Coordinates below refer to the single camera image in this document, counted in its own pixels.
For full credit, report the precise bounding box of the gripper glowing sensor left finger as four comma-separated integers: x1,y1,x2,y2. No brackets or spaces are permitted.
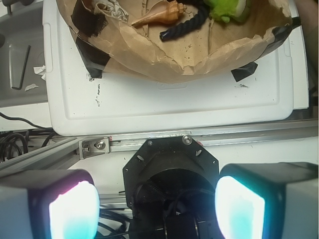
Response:
0,169,100,239

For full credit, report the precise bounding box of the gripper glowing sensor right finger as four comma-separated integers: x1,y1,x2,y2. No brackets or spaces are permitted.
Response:
215,162,319,239

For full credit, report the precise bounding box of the orange spiral conch shell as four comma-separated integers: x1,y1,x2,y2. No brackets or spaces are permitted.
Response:
132,0,187,27

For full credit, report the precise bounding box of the white plastic bin lid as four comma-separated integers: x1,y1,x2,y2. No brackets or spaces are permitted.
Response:
43,0,309,136

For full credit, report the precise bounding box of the black tape piece right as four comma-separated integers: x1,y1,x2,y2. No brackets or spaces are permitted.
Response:
231,62,258,82

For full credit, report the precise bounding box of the grey plastic tray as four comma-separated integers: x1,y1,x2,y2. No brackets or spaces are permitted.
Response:
0,1,47,108

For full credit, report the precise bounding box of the black allen key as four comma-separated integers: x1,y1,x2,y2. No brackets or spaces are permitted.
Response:
9,44,31,90

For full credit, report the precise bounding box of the black tape strip left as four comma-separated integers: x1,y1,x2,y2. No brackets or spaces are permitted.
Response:
75,37,111,79

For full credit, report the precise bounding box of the brown crumpled paper sheet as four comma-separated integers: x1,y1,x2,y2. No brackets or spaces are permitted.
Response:
57,0,292,84

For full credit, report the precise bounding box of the black tape corner right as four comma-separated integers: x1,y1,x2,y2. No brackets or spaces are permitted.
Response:
259,16,301,58

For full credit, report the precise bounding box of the green plush toy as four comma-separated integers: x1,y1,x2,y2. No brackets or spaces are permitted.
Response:
204,0,252,23

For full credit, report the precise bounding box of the aluminium extrusion rail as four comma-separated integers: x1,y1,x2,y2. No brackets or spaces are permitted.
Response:
0,119,319,170

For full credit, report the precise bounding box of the metal corner bracket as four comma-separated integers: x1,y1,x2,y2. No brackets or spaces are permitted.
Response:
79,137,111,160

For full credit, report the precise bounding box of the black cable bundle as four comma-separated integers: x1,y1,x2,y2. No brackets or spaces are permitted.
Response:
0,112,58,160

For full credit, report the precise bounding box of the black octagonal mount plate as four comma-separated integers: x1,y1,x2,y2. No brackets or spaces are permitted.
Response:
123,135,219,218

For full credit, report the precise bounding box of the dark blue twisted rope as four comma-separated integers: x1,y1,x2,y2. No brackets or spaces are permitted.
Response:
159,0,212,42

